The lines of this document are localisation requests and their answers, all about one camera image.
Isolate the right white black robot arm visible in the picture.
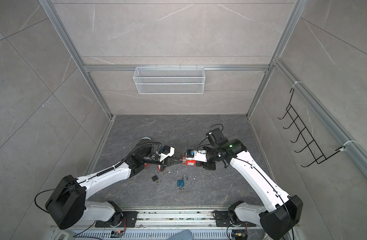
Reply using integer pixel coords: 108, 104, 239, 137
204, 128, 303, 240

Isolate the white wire mesh basket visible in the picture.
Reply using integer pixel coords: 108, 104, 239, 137
133, 67, 205, 95

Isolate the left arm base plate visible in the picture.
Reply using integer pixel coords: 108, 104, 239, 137
95, 211, 138, 228

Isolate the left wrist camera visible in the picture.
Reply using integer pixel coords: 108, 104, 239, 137
158, 146, 175, 162

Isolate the small black padlock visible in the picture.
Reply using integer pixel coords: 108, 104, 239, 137
152, 171, 161, 184

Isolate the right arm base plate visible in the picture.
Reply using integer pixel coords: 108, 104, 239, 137
212, 210, 256, 227

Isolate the black wire hook rack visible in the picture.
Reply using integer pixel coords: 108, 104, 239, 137
277, 88, 355, 168

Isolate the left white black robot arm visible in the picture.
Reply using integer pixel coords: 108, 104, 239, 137
40, 138, 182, 230

